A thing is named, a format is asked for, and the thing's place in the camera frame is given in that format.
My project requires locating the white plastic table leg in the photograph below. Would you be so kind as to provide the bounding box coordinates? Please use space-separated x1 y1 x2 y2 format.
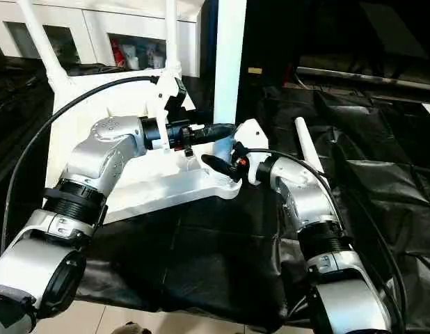
18 0 72 93
212 0 248 187
294 117 329 182
164 0 183 79

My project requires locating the white plastic table top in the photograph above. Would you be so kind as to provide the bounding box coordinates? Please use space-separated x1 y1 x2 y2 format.
44 67 242 225

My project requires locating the red bottle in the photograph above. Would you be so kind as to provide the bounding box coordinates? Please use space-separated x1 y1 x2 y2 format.
110 38 125 67

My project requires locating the white cabinet with glass doors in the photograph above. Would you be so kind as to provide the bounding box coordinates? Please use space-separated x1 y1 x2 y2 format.
0 0 202 77

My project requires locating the black plastic mat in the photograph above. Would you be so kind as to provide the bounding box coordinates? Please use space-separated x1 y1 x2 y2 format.
0 57 430 331

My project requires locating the long dark metal rod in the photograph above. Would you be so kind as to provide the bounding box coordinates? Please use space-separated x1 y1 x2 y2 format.
296 67 430 90

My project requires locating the grey robot body part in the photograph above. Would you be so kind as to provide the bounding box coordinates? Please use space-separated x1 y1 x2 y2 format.
118 321 150 334

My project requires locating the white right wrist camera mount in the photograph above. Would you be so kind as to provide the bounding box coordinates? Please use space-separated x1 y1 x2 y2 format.
232 118 271 185

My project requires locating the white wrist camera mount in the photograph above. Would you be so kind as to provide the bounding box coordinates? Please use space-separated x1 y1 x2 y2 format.
145 74 188 154
232 118 271 185

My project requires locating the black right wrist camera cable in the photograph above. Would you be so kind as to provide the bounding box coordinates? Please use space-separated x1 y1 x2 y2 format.
234 142 409 334

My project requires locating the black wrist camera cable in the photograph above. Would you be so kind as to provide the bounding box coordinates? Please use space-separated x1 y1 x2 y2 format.
234 142 409 334
0 74 159 258

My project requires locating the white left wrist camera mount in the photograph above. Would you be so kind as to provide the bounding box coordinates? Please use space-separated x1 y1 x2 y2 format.
145 74 188 154

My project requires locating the black left wrist camera cable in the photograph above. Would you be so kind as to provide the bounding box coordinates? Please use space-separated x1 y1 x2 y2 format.
0 74 159 258

